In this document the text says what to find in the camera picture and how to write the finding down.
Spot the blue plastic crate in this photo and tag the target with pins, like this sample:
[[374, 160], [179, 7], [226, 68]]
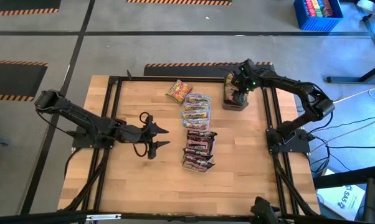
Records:
[[318, 23]]

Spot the black aluminium table frame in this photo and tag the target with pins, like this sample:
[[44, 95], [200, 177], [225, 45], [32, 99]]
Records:
[[144, 79]]

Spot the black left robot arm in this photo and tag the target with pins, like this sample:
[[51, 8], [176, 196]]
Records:
[[88, 121]]

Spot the white object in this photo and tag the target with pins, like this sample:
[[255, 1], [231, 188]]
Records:
[[365, 4]]

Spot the white cardboard box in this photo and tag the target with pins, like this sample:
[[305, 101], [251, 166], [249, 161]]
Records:
[[343, 200]]

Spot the silver aluminium bracket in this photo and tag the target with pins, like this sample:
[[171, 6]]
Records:
[[103, 217]]

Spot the yellow-green snack packet top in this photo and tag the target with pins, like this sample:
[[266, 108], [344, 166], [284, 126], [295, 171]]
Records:
[[178, 91]]

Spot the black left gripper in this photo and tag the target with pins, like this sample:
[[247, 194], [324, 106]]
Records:
[[140, 134]]

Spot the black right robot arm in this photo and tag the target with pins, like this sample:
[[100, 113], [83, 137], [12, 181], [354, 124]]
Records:
[[290, 82]]

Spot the grey plastic bin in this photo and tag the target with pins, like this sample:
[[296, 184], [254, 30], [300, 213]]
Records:
[[234, 107]]

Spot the black metal beam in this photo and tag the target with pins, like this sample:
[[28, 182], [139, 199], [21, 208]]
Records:
[[346, 179]]

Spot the yellow green box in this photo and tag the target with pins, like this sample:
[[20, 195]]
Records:
[[317, 9]]

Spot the clear plastic bin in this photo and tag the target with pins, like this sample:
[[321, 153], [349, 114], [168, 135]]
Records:
[[190, 171], [210, 127]]

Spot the black desk leg frame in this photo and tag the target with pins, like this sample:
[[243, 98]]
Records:
[[346, 80]]

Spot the brown box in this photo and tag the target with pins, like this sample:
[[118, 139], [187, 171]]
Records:
[[328, 7]]

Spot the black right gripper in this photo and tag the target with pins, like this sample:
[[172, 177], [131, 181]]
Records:
[[248, 76]]

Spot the pink chili ramen noodle pack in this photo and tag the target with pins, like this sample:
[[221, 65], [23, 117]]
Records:
[[229, 90]]

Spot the black hazard-striped floor mat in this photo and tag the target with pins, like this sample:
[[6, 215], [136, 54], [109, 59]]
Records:
[[178, 2], [13, 79], [22, 4], [181, 71]]

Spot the red box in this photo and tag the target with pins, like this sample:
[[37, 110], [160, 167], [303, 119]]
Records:
[[309, 8]]

